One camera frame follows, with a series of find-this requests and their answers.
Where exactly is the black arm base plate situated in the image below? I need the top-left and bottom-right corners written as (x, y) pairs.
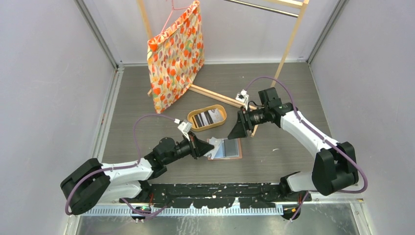
top-left (126, 181), bottom-right (306, 209)

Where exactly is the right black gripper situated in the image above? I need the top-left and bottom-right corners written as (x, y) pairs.
top-left (228, 106), bottom-right (269, 140)

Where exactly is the pink leather card holder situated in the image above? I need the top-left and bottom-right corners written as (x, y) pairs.
top-left (205, 137), bottom-right (242, 160)

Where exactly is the tan oval card tray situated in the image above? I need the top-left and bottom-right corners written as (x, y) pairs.
top-left (187, 104), bottom-right (227, 132)

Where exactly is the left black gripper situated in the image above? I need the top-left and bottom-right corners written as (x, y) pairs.
top-left (163, 131), bottom-right (214, 165)

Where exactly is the wooden clothes rack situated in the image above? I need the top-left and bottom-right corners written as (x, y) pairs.
top-left (136, 0), bottom-right (310, 138)

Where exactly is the floral orange fabric bag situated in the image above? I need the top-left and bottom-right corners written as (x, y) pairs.
top-left (147, 0), bottom-right (205, 114)

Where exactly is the silver white credit card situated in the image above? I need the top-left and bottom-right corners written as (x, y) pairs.
top-left (206, 137), bottom-right (224, 159)

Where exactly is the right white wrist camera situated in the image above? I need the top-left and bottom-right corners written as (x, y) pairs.
top-left (235, 90), bottom-right (249, 106)

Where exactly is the pink wire hanger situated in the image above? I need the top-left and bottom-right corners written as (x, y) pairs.
top-left (160, 0), bottom-right (193, 34)

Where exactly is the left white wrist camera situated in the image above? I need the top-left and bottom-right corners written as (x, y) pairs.
top-left (174, 118), bottom-right (192, 141)

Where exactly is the stack of credit cards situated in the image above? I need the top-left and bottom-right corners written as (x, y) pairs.
top-left (192, 108), bottom-right (224, 128)

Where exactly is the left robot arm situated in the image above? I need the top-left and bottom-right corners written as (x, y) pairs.
top-left (60, 132), bottom-right (214, 215)

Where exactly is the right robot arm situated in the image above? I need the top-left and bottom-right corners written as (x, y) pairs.
top-left (228, 88), bottom-right (359, 201)

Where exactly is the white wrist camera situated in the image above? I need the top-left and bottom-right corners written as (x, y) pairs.
top-left (174, 118), bottom-right (192, 141)
top-left (235, 90), bottom-right (249, 106)

